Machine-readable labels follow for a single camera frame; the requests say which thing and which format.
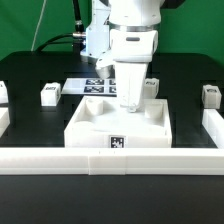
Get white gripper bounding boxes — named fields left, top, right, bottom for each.
left=110, top=29, right=158, bottom=112

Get white square tabletop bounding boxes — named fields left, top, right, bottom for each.
left=64, top=96, right=172, bottom=148

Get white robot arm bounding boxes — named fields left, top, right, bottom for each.
left=81, top=0, right=185, bottom=112

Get apriltag base sheet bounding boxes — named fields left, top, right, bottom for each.
left=62, top=78, right=116, bottom=96

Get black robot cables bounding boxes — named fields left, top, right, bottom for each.
left=35, top=0, right=88, bottom=53

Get white right obstacle wall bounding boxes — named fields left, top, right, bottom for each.
left=202, top=109, right=224, bottom=149

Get white obstacle wall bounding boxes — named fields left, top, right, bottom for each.
left=0, top=107, right=10, bottom=137
left=0, top=148, right=224, bottom=175
left=202, top=109, right=224, bottom=149

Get white cord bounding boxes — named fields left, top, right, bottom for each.
left=31, top=0, right=47, bottom=52

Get white left obstacle wall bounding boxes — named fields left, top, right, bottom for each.
left=0, top=107, right=10, bottom=137

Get white front obstacle wall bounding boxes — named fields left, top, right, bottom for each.
left=0, top=148, right=224, bottom=175

